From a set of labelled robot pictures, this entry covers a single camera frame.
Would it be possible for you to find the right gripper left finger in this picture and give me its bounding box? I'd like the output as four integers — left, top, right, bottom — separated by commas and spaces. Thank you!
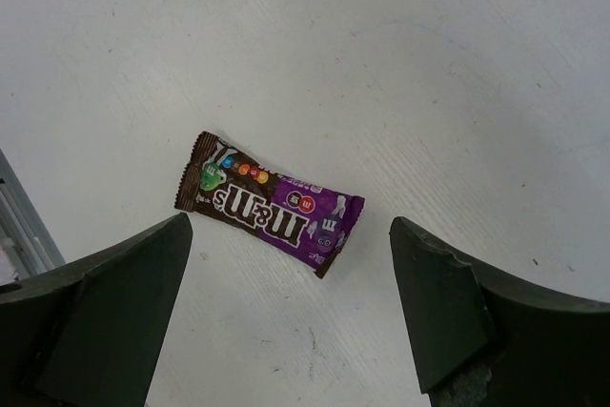
1, 214, 193, 406

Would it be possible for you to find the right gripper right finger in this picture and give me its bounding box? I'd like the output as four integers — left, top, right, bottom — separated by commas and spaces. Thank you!
390, 217, 609, 406

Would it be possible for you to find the brown purple M&M's packet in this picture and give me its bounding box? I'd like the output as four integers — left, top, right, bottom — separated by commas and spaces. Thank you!
174, 132, 365, 278

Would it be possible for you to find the aluminium front rail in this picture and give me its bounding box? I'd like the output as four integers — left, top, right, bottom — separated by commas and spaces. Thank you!
0, 153, 65, 286

